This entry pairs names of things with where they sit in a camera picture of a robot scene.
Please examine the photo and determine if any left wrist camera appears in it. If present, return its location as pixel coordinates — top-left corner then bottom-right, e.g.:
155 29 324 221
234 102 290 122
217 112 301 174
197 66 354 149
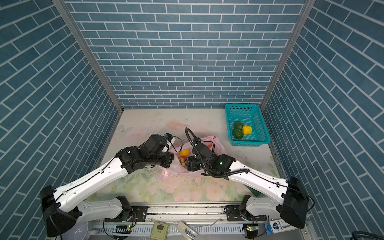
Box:
164 133 175 144

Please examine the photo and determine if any dark green rectangular block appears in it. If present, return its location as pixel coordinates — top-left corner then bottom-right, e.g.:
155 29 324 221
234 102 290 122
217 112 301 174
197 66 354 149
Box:
245 186 262 197

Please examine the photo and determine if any silver metal clip tool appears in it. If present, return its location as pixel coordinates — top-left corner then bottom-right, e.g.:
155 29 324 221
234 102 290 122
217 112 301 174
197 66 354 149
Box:
177 222 199 240

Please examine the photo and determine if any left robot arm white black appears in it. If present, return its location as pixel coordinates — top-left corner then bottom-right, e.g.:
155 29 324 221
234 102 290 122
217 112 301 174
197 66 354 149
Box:
40 134 175 238

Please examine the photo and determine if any yellow fruit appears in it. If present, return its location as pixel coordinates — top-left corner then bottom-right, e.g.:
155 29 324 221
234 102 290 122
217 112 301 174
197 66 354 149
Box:
242 126 253 135

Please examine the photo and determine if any aluminium rail frame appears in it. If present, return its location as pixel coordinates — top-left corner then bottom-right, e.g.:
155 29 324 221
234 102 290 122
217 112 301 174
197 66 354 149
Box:
53 201 319 240

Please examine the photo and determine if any green digital timer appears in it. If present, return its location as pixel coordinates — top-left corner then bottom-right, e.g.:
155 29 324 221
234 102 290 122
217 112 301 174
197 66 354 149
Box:
150 222 170 240

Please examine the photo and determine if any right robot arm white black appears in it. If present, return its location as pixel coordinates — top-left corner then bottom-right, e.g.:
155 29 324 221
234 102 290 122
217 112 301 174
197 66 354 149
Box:
186 138 312 229

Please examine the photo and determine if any pink plastic bag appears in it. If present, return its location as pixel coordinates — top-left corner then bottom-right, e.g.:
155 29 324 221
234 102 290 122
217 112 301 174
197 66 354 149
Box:
161 136 227 180

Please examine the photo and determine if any teal plastic basket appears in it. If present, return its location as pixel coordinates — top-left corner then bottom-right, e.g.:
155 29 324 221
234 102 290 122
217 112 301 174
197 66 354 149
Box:
225 104 271 147

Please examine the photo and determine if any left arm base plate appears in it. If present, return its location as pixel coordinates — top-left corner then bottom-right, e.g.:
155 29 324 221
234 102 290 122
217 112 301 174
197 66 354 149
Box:
105 206 148 224

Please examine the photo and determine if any white blue cardboard box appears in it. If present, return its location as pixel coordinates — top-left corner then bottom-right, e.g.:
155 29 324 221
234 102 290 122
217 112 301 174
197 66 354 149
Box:
265 219 297 235

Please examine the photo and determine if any black cable corner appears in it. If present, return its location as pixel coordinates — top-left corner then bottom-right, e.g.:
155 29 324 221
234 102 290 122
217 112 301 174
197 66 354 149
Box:
350 231 384 240

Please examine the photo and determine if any white round bowl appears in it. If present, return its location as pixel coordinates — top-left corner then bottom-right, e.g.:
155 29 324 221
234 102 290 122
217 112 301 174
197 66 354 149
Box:
62 222 90 240

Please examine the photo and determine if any green pepper fruit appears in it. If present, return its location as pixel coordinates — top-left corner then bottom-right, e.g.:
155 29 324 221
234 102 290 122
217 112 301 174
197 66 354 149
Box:
232 128 244 140

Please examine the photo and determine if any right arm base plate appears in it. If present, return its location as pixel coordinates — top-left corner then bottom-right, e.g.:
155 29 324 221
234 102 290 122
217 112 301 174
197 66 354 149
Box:
224 205 268 222

